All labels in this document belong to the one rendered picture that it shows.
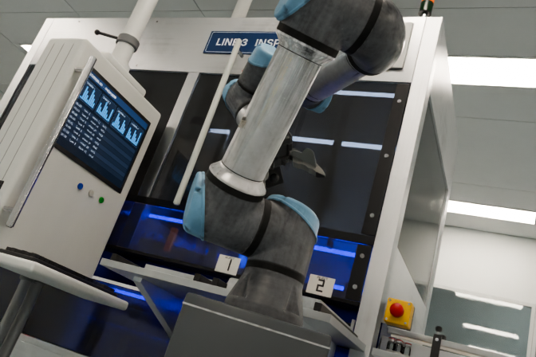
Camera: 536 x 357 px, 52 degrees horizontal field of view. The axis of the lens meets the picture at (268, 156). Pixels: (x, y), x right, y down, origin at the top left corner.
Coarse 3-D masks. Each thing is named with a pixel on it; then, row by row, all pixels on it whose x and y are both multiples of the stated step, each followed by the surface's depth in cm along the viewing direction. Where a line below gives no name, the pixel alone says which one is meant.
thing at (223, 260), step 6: (222, 258) 190; (228, 258) 189; (234, 258) 188; (240, 258) 187; (216, 264) 189; (222, 264) 189; (228, 264) 188; (234, 264) 187; (216, 270) 188; (222, 270) 187; (234, 270) 186
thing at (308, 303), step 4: (232, 280) 145; (236, 280) 145; (228, 284) 145; (232, 284) 145; (228, 288) 145; (304, 296) 136; (304, 300) 136; (308, 300) 136; (312, 300) 135; (316, 300) 135; (320, 300) 135; (304, 304) 135; (308, 304) 135; (312, 304) 135; (324, 304) 137; (308, 308) 135; (312, 308) 134; (328, 308) 141
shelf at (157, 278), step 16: (128, 272) 153; (144, 272) 150; (176, 288) 155; (192, 288) 145; (208, 288) 141; (224, 288) 140; (304, 320) 136; (320, 320) 128; (336, 320) 131; (336, 336) 146; (352, 336) 145
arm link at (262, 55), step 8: (256, 48) 128; (264, 48) 127; (272, 48) 130; (256, 56) 127; (264, 56) 126; (272, 56) 126; (248, 64) 129; (256, 64) 127; (264, 64) 127; (248, 72) 129; (256, 72) 128; (264, 72) 128; (240, 80) 131; (248, 80) 130; (256, 80) 129; (248, 88) 130; (256, 88) 130
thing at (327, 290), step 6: (312, 276) 175; (318, 276) 175; (312, 282) 174; (318, 282) 174; (330, 282) 172; (306, 288) 174; (312, 288) 173; (318, 288) 173; (324, 288) 172; (330, 288) 171; (318, 294) 172; (324, 294) 171; (330, 294) 170
